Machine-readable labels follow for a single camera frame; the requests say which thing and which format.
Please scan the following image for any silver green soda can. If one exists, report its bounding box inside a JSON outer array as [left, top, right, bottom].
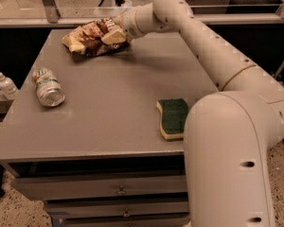
[[32, 67, 65, 107]]

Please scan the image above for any brown chip bag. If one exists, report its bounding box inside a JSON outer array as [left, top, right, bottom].
[[62, 17, 129, 57]]

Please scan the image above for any bottom grey drawer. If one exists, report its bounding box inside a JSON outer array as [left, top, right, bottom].
[[51, 213, 189, 227]]

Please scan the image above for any white pump sanitizer bottle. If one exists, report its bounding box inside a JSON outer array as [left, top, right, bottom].
[[0, 72, 18, 100]]

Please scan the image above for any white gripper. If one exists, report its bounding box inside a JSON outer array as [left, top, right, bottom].
[[101, 9, 145, 44]]

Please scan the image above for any metal railing frame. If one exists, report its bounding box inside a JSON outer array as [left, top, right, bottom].
[[0, 0, 284, 28]]

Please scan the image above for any middle grey drawer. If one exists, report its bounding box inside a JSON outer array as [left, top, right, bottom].
[[44, 200, 189, 218]]

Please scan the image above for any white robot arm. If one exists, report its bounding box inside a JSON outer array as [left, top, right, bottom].
[[103, 0, 284, 227]]

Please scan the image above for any grey drawer cabinet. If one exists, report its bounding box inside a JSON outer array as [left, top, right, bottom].
[[0, 27, 219, 227]]

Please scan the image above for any green yellow sponge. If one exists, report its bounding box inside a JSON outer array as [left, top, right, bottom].
[[156, 98, 188, 140]]

